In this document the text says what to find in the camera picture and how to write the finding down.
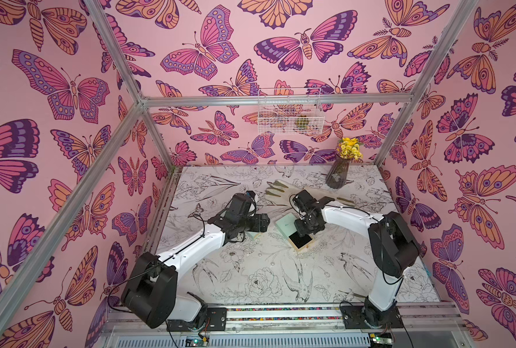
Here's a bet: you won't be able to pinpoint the mint jewelry box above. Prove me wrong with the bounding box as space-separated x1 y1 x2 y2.
275 213 315 252
245 231 262 240

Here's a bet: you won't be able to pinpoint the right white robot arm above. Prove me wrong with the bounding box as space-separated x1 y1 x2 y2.
289 190 420 329

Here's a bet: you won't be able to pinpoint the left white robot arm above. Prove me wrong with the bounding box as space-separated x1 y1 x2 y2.
121 191 270 329

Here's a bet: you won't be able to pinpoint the white work glove right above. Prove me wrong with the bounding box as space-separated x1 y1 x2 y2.
328 194 356 207

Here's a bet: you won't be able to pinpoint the white work glove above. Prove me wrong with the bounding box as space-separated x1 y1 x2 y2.
264 180 302 207
328 194 356 207

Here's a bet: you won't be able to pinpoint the white work glove left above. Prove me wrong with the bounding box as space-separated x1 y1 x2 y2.
264 180 302 207

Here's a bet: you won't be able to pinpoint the dark glass vase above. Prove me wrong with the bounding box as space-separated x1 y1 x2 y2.
326 156 351 189

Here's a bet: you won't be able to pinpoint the yellow flowers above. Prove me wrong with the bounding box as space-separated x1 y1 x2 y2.
336 138 363 161

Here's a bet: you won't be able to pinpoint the white wire basket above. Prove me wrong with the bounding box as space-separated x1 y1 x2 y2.
256 88 325 136

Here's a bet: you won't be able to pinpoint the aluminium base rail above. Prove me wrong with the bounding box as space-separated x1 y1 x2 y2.
96 302 477 347

